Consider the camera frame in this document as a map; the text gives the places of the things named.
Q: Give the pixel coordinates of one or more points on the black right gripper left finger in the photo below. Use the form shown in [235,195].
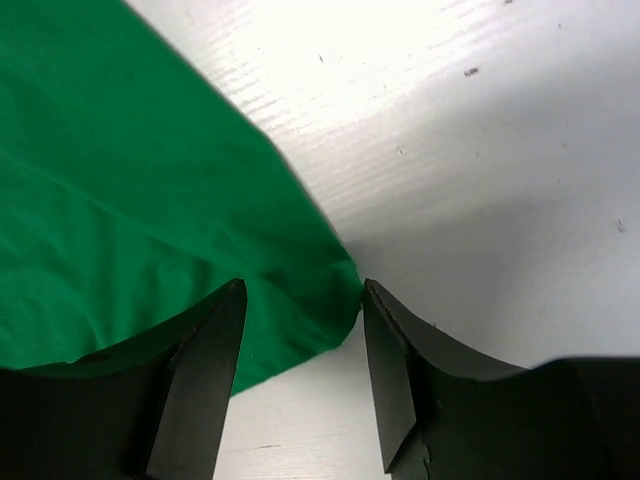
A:
[150,407]

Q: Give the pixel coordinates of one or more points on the green t shirt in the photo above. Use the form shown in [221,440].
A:
[131,190]

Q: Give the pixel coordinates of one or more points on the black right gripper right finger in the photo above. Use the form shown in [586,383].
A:
[447,411]

